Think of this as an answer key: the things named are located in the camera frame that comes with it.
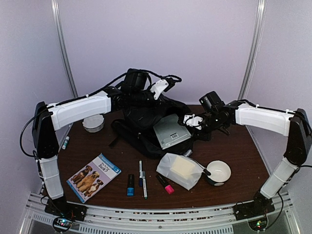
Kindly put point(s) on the white fluted ceramic bowl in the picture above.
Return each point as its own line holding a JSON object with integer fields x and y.
{"x": 94, "y": 123}

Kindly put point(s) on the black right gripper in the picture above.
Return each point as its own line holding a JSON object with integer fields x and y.
{"x": 200, "y": 136}

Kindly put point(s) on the translucent bag with sandwich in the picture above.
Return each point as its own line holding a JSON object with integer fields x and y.
{"x": 180, "y": 169}

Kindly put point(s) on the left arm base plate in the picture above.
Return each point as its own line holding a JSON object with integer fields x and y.
{"x": 68, "y": 211}

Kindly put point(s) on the black student backpack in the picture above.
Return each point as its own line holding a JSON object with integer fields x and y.
{"x": 136, "y": 128}

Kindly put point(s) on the blue highlighter marker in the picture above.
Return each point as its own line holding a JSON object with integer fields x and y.
{"x": 130, "y": 185}

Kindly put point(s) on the white pen green tip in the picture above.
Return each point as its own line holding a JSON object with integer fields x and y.
{"x": 145, "y": 193}

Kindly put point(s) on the dog picture book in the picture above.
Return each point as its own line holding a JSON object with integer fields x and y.
{"x": 93, "y": 177}

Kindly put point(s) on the aluminium front rail frame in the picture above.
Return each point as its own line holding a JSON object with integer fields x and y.
{"x": 205, "y": 220}

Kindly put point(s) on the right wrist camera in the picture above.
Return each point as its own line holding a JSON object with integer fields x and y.
{"x": 191, "y": 121}

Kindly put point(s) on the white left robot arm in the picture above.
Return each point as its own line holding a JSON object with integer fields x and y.
{"x": 49, "y": 118}

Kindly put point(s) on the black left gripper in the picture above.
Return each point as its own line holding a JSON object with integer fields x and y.
{"x": 157, "y": 107}

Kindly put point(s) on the left circuit board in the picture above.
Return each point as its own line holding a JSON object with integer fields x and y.
{"x": 61, "y": 224}

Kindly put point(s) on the aluminium corner post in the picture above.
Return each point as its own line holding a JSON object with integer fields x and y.
{"x": 255, "y": 45}
{"x": 64, "y": 54}

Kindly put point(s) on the right circuit board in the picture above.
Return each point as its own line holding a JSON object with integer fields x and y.
{"x": 258, "y": 224}

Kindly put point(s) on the grey shrink-wrapped notebook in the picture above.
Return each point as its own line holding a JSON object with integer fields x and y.
{"x": 169, "y": 132}

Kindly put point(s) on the right aluminium corner post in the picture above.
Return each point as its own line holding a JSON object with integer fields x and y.
{"x": 255, "y": 45}

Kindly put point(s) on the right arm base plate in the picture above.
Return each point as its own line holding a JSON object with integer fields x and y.
{"x": 251, "y": 209}

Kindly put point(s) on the pink highlighter marker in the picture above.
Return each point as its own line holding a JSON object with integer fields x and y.
{"x": 169, "y": 189}

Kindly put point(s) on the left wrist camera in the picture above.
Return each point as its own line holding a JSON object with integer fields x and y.
{"x": 163, "y": 85}

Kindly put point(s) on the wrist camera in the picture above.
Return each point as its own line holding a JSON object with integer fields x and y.
{"x": 163, "y": 85}
{"x": 191, "y": 121}

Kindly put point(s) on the left aluminium corner post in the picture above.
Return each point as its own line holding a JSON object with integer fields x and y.
{"x": 64, "y": 54}

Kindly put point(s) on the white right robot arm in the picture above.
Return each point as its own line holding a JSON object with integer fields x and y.
{"x": 292, "y": 126}

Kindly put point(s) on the white bowl black base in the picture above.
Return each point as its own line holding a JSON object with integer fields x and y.
{"x": 220, "y": 173}

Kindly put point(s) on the white glue stick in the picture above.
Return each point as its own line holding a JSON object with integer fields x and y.
{"x": 65, "y": 143}

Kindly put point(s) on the circuit board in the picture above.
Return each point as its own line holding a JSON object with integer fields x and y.
{"x": 258, "y": 224}
{"x": 61, "y": 224}

